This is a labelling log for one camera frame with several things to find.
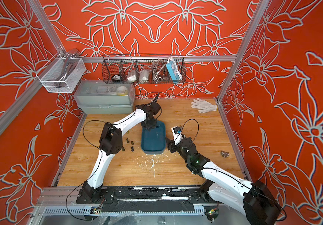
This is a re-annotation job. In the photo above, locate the teal plastic storage box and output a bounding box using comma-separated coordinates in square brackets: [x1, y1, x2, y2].
[141, 121, 166, 155]

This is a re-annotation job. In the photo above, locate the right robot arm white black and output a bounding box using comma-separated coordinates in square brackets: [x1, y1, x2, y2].
[166, 136, 283, 225]

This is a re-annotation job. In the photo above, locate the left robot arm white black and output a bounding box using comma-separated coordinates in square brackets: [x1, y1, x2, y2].
[76, 95, 162, 203]

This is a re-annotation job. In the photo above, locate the light blue box in basket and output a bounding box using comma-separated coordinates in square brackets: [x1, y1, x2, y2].
[166, 57, 182, 83]

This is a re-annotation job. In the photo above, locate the grey lidded storage container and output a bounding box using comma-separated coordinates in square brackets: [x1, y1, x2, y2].
[74, 81, 135, 114]

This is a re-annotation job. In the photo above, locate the small metal clamp on table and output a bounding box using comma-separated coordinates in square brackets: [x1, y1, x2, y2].
[221, 151, 230, 158]

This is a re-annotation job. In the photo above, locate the white work glove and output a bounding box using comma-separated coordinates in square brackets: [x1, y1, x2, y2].
[191, 98, 217, 113]

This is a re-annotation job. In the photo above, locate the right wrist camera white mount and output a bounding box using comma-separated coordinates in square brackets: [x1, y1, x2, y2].
[171, 126, 183, 145]

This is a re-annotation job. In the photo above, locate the black wire wall basket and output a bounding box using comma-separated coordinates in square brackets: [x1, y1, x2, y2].
[101, 53, 186, 84]

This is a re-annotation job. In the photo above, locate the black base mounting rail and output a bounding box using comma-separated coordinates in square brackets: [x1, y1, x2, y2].
[76, 185, 218, 212]

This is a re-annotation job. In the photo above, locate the clear plastic wall bin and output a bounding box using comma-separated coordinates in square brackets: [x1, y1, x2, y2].
[37, 49, 86, 93]

